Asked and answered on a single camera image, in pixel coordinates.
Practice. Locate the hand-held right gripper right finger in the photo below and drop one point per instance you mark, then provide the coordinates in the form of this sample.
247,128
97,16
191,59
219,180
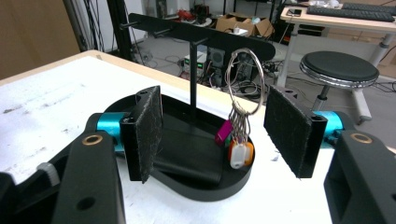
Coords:
289,133

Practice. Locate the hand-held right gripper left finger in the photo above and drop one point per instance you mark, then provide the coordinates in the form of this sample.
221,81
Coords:
144,133

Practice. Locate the black power bank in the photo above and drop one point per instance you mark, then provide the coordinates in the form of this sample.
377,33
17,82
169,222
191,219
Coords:
190,152

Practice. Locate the black oval tray key stand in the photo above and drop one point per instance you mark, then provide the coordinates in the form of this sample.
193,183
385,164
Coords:
193,186

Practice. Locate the black round stool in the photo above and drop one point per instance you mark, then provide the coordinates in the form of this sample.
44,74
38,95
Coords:
339,67

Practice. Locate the white bench power supply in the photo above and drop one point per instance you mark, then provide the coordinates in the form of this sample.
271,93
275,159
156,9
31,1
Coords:
188,62
200,63

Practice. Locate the open cardboard box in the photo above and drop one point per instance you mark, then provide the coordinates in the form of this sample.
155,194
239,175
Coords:
246,25

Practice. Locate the black phone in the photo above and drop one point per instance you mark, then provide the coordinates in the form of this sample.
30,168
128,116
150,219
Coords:
294,12

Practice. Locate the black keyboard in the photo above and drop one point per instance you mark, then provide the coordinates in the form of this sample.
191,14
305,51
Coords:
370,6
348,13

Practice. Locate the brown panel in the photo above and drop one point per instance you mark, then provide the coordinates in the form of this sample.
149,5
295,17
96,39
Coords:
34,34

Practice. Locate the black frame post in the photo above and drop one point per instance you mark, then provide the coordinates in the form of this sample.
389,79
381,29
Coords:
121,31

